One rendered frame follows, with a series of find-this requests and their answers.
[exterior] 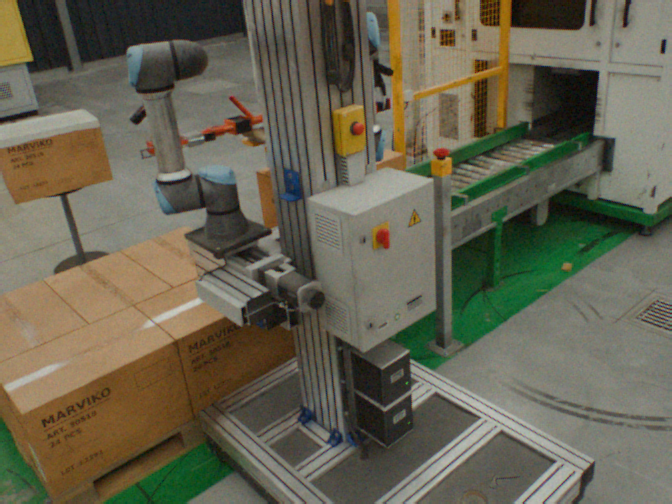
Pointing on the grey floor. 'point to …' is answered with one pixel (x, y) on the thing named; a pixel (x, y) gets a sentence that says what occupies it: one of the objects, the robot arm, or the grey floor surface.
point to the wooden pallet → (84, 492)
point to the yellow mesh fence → (449, 70)
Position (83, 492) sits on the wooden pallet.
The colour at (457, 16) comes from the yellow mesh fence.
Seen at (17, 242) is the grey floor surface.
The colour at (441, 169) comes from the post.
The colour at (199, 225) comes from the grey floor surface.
